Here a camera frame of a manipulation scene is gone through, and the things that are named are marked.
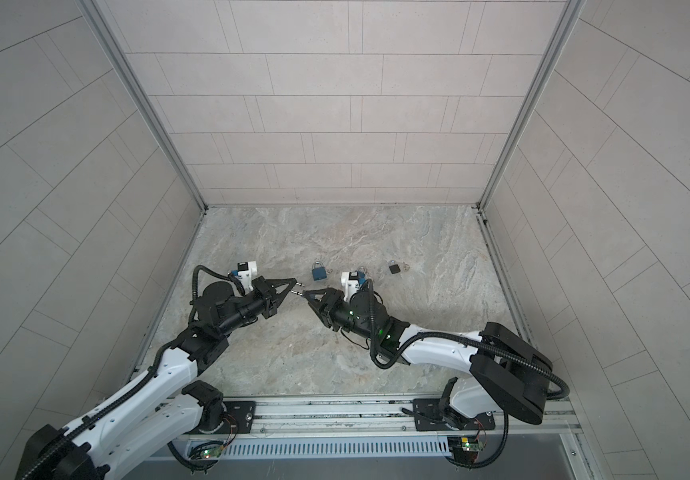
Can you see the right circuit board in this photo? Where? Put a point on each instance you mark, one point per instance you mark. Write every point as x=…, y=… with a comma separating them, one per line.
x=465, y=450

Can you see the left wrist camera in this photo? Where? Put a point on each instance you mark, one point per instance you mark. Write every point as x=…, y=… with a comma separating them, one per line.
x=243, y=275

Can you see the aluminium mounting rail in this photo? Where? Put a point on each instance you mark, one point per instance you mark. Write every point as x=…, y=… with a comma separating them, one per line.
x=275, y=417

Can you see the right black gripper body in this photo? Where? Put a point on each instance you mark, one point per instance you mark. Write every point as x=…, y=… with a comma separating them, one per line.
x=340, y=314

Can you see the white vent grille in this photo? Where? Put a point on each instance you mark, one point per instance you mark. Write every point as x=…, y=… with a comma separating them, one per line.
x=337, y=448

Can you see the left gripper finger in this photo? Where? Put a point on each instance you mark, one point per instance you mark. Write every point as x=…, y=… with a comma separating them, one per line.
x=277, y=297
x=275, y=284

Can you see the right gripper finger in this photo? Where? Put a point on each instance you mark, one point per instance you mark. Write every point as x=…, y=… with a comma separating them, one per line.
x=319, y=305
x=319, y=292

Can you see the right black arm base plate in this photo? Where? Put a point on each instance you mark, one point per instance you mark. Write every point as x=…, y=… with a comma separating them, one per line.
x=429, y=415

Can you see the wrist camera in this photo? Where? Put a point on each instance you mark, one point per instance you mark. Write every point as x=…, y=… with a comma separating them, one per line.
x=243, y=275
x=351, y=283

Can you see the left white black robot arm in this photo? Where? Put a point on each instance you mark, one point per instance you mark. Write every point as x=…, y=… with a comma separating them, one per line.
x=216, y=311

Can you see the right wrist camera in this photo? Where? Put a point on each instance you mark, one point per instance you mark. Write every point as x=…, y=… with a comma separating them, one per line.
x=351, y=283

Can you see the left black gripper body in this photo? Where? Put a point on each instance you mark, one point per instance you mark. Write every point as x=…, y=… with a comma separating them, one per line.
x=269, y=307

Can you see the left green circuit board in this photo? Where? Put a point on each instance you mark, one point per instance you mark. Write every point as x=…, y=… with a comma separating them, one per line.
x=208, y=451

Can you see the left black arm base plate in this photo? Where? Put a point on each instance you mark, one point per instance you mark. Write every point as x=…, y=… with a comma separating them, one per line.
x=231, y=417

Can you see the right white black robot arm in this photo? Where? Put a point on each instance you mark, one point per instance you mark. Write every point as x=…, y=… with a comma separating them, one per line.
x=497, y=370

